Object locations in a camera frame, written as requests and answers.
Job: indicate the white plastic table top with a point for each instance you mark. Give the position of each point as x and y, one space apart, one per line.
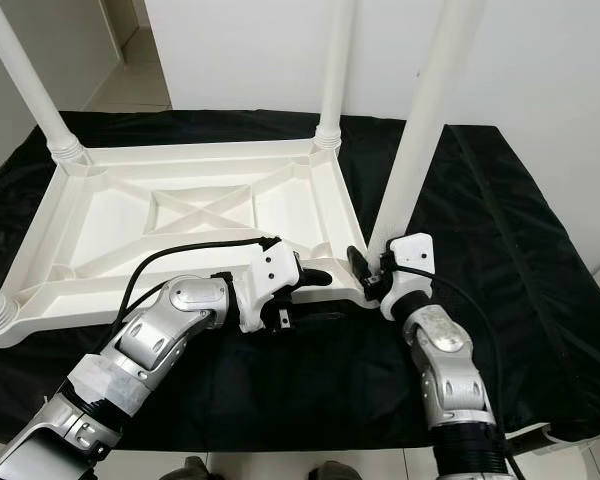
110 215

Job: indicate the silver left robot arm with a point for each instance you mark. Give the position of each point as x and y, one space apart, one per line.
170 325

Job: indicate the black cloth table cover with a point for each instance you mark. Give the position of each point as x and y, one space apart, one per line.
320 400

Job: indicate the grey right robot foot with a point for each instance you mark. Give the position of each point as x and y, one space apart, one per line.
335 472

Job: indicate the grey robot foot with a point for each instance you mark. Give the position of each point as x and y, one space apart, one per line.
192 470
335 472

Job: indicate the grey left robot foot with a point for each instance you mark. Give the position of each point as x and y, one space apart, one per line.
192 470

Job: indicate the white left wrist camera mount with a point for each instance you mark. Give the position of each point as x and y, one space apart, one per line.
275 262

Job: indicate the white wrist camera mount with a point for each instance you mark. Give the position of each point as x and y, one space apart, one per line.
412 250
275 262

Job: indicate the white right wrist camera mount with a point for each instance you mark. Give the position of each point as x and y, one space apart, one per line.
412 250

